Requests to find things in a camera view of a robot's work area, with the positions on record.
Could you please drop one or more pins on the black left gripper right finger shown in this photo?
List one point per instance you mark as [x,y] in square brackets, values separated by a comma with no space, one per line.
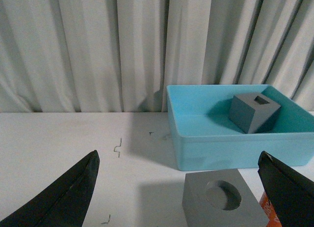
[290,193]

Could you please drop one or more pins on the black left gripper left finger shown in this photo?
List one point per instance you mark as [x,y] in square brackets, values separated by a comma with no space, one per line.
[65,202]

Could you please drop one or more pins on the orange cylinder part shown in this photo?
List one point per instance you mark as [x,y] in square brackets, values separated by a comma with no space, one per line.
[266,205]

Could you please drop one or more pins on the gray cube with round hole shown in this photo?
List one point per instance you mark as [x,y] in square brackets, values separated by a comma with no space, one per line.
[220,198]

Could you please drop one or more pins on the gray cube with square hole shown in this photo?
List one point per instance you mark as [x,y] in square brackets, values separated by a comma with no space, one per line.
[254,112]

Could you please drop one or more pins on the blue plastic box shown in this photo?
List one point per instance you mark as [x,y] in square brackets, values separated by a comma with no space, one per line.
[204,138]

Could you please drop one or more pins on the white curtain backdrop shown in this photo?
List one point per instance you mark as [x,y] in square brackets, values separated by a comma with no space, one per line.
[120,55]

